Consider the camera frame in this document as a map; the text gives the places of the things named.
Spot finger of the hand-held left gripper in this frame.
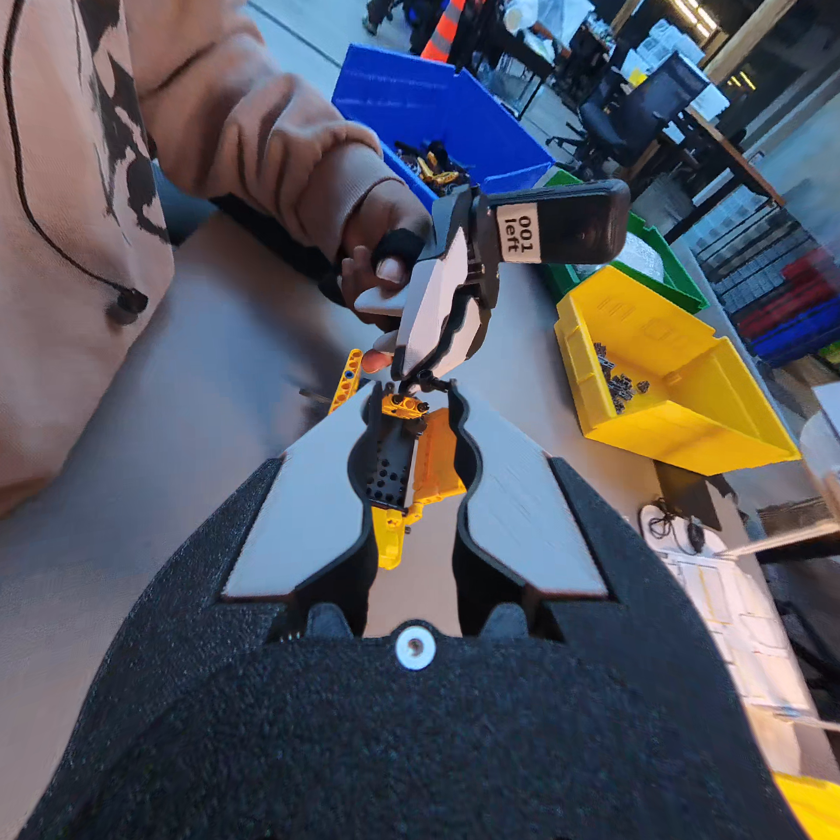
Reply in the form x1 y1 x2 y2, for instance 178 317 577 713
392 228 472 382
412 295 494 380

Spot yellow plastic bin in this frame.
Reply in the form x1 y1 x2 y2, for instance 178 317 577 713
774 771 840 840
554 266 802 476

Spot rack of coloured storage bins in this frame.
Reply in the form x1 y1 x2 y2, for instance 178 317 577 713
689 190 840 368

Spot orange traffic cone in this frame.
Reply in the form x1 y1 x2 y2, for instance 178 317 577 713
420 0 468 64

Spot white book stand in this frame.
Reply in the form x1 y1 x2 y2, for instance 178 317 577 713
640 499 840 732

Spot grey desk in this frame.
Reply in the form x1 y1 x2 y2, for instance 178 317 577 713
0 210 840 840

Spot wooden top table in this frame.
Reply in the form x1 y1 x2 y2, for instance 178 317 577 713
679 105 786 207

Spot black office chair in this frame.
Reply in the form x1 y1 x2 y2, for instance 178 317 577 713
548 51 711 179

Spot clear bubble wrap bundle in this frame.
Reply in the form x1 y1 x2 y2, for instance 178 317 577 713
617 233 665 284

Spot green plastic bin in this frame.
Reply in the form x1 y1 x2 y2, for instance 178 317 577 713
538 169 710 316

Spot black yellow loose parts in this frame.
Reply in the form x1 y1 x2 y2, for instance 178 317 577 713
394 140 472 198

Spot heap of grey connector pieces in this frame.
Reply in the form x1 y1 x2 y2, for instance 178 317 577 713
594 341 652 416

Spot blue plastic bin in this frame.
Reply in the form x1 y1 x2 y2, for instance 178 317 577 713
331 42 555 214

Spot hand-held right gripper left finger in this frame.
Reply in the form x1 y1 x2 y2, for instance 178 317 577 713
223 382 385 601

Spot black USB cable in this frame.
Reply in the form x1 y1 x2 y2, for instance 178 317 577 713
640 499 708 557

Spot yellow toy robot model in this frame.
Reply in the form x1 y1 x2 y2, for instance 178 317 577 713
328 348 468 572

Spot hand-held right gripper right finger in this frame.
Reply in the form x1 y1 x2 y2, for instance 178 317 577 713
448 381 609 601

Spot black connector pin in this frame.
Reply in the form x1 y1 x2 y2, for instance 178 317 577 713
400 369 455 396

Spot person's left hand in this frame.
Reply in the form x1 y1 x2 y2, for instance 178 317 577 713
340 179 435 376

